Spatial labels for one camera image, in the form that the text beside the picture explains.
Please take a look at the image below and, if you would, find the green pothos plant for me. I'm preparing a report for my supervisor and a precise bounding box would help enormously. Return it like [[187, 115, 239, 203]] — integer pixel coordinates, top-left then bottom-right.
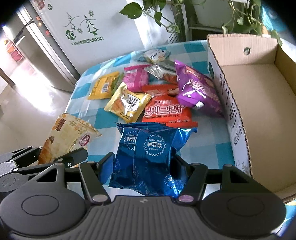
[[120, 0, 282, 44]]

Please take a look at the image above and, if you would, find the yellow orange snack packet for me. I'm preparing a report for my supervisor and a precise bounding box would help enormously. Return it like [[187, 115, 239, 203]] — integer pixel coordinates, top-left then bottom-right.
[[88, 71, 120, 100]]

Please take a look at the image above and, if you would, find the blue foil snack bag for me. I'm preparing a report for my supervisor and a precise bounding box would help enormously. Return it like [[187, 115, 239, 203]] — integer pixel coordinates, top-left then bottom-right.
[[109, 122, 197, 197]]

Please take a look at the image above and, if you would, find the purple snack bag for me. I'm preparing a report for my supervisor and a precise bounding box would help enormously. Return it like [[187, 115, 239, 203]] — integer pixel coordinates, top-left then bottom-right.
[[175, 61, 224, 118]]

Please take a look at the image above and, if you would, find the white blue Ameria packet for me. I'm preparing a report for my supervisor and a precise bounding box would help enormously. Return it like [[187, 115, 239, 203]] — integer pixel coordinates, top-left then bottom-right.
[[136, 49, 171, 64]]

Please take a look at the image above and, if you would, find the silver foil snack bag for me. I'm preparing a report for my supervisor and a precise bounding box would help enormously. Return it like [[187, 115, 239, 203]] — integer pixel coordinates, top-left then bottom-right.
[[144, 64, 177, 84]]

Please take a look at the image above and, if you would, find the blue round fan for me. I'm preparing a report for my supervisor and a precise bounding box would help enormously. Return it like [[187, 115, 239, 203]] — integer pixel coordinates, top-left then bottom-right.
[[261, 3, 287, 32]]

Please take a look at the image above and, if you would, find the blue white checkered tablecloth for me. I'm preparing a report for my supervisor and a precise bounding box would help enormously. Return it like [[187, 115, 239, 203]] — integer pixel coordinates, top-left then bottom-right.
[[64, 39, 296, 205]]

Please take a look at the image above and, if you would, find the pink snack packet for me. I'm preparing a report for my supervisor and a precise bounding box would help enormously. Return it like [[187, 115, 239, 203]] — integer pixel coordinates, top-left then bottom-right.
[[123, 64, 150, 92]]

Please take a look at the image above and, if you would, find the grey refrigerator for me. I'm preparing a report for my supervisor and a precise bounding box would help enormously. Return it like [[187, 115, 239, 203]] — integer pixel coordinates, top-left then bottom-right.
[[3, 1, 80, 92]]

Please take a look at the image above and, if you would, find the cream croissant snack bag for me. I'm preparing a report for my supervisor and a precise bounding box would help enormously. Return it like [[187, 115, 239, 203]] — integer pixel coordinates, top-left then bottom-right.
[[38, 113, 102, 164]]

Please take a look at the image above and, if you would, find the cardboard box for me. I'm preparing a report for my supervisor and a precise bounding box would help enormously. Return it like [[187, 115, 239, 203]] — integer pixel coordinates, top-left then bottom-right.
[[207, 34, 296, 203]]

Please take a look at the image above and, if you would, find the yellow cracker snack packet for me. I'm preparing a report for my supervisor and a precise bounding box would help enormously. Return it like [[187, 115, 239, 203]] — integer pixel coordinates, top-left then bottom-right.
[[104, 82, 152, 123]]

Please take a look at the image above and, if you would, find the orange red snack bag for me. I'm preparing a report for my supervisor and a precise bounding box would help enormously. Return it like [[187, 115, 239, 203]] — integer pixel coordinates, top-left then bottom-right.
[[141, 84, 198, 128]]

